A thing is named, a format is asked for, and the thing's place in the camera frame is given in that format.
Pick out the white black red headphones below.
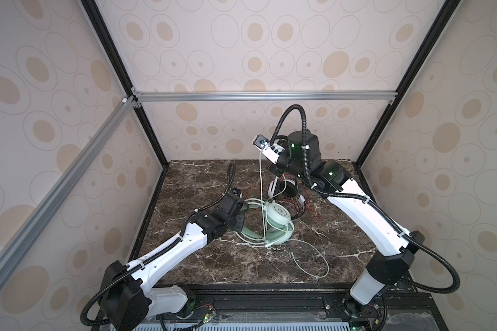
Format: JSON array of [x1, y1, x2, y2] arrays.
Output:
[[267, 176, 308, 221]]

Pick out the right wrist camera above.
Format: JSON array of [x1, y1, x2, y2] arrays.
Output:
[[253, 135, 285, 164]]

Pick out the left diagonal aluminium rail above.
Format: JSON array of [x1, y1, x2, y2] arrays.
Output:
[[0, 96, 137, 292]]

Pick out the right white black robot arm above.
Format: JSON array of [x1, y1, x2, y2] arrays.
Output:
[[253, 131, 461, 306]]

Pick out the horizontal aluminium rail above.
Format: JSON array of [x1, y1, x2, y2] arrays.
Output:
[[135, 90, 398, 103]]

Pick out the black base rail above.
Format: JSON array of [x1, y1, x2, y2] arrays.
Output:
[[92, 283, 449, 331]]

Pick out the left black frame post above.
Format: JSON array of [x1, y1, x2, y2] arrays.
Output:
[[81, 0, 169, 168]]

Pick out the right black frame post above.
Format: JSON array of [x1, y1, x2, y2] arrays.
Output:
[[355, 0, 461, 168]]

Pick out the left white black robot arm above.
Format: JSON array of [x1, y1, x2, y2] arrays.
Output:
[[80, 193, 249, 330]]

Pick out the mint green headphones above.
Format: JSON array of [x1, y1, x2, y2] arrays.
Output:
[[236, 198, 295, 248]]

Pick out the black frame post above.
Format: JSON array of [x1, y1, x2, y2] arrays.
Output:
[[355, 0, 461, 168], [81, 0, 169, 168]]

